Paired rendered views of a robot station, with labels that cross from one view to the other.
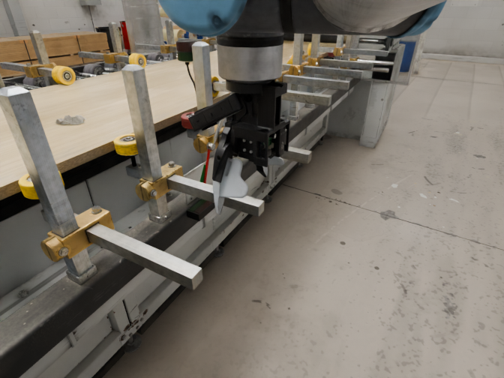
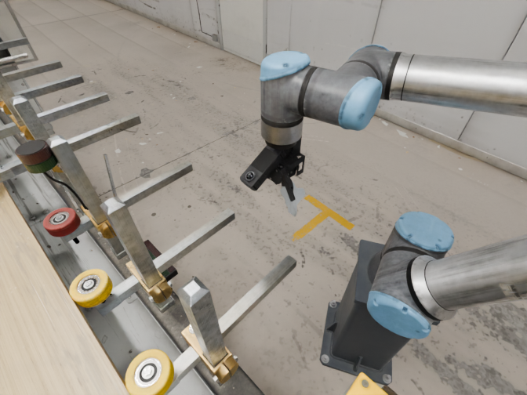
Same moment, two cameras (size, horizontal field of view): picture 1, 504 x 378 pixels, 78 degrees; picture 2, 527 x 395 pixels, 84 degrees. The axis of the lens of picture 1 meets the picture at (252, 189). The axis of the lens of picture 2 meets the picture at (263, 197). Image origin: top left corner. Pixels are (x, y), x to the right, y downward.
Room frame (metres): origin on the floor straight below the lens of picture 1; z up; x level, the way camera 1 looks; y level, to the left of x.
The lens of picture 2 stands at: (0.36, 0.55, 1.50)
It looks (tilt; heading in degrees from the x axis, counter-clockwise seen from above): 45 degrees down; 285
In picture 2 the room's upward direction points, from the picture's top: straight up
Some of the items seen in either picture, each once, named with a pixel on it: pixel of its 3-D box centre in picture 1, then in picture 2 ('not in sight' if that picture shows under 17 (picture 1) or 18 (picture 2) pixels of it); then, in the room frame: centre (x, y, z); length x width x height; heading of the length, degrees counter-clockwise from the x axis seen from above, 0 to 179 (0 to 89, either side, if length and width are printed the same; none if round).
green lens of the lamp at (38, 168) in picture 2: (187, 55); (40, 161); (0.97, 0.18, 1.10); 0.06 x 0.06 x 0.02
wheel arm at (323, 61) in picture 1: (337, 63); (19, 74); (1.80, -0.46, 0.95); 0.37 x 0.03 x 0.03; 61
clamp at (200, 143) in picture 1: (211, 139); (100, 219); (0.97, 0.13, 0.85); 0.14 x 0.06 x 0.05; 151
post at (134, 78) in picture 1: (150, 163); (147, 270); (0.73, 0.26, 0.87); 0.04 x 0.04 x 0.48; 61
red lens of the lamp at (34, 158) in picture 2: (187, 46); (34, 151); (0.97, 0.18, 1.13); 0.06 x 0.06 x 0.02
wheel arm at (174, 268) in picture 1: (113, 241); (234, 317); (0.50, 0.29, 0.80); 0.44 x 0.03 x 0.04; 61
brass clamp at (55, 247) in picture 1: (79, 233); (209, 349); (0.53, 0.37, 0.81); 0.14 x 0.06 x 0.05; 151
